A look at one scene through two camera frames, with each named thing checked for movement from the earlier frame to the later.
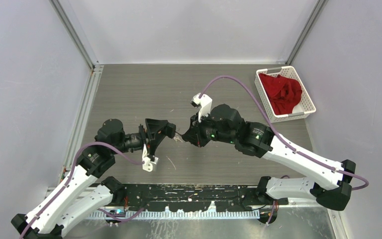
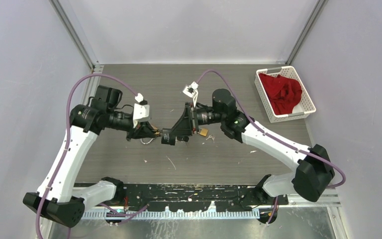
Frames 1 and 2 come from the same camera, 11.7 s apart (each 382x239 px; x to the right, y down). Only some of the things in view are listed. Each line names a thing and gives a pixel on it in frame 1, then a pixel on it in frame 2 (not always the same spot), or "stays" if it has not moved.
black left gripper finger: (154, 140) → (136, 134)
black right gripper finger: (200, 143) → (181, 138)
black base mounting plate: (187, 197) stays
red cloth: (282, 93) stays
